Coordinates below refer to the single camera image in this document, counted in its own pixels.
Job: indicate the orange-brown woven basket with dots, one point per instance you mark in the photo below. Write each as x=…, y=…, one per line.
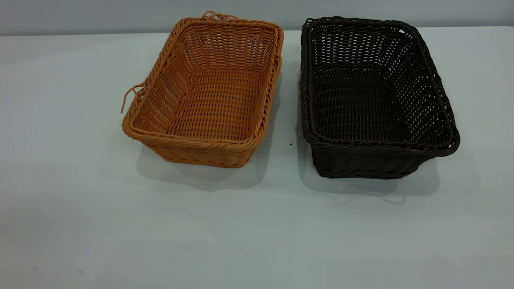
x=209, y=100

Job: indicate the dark brown woven basket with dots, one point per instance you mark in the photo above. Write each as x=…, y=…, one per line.
x=361, y=104

